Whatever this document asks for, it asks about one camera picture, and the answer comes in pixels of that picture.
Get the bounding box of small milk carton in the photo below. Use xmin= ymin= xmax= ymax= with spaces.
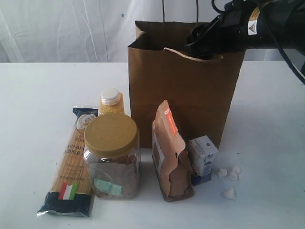
xmin=188 ymin=135 xmax=218 ymax=186

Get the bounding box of brown paper bag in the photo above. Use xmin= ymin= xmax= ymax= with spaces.
xmin=128 ymin=21 xmax=244 ymax=148

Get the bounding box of brown paper coffee pouch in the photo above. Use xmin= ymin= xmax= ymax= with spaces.
xmin=152 ymin=100 xmax=194 ymax=202

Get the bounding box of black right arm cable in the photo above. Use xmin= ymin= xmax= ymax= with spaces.
xmin=211 ymin=0 xmax=305 ymax=85

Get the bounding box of spaghetti packet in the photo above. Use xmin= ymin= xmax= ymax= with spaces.
xmin=37 ymin=107 xmax=98 ymax=217

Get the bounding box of yellow grain bottle white cap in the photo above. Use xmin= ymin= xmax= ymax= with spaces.
xmin=99 ymin=88 xmax=124 ymax=115

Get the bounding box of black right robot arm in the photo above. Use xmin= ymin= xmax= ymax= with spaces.
xmin=185 ymin=0 xmax=305 ymax=59

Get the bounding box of clear nut jar yellow lid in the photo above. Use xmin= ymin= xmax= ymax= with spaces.
xmin=83 ymin=113 xmax=141 ymax=199

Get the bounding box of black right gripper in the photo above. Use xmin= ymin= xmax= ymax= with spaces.
xmin=185 ymin=0 xmax=253 ymax=59

